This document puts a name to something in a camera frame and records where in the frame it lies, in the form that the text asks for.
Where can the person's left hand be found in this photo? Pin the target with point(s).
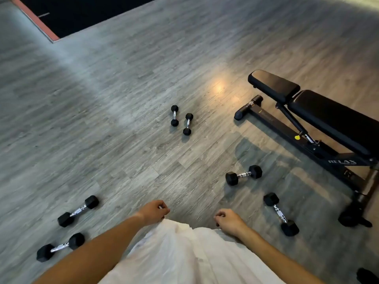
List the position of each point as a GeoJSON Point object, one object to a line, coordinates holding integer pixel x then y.
{"type": "Point", "coordinates": [154, 211]}

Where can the person's right hand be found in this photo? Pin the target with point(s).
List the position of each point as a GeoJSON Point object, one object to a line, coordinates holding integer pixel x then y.
{"type": "Point", "coordinates": [229, 221]}

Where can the medium black hex dumbbell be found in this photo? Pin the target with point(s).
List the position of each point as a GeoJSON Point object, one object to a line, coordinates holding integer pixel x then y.
{"type": "Point", "coordinates": [76, 241]}
{"type": "Point", "coordinates": [91, 201]}
{"type": "Point", "coordinates": [271, 199]}
{"type": "Point", "coordinates": [231, 178]}

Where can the small black hex dumbbell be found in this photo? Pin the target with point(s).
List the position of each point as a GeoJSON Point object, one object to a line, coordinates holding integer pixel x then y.
{"type": "Point", "coordinates": [174, 108]}
{"type": "Point", "coordinates": [189, 116]}

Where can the person's right forearm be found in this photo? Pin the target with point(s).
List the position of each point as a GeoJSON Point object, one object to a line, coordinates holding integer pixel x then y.
{"type": "Point", "coordinates": [275, 257]}

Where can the person's left forearm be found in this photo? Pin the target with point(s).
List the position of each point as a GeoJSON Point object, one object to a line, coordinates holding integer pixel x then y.
{"type": "Point", "coordinates": [97, 254]}

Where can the white shirt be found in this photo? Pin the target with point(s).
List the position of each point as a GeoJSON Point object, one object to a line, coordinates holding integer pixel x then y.
{"type": "Point", "coordinates": [183, 257]}

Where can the black adjustable weight bench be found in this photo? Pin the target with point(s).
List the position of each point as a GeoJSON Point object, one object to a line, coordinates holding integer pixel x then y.
{"type": "Point", "coordinates": [325, 115]}

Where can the black mat with red border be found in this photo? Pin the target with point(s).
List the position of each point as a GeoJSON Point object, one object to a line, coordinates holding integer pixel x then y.
{"type": "Point", "coordinates": [74, 14]}

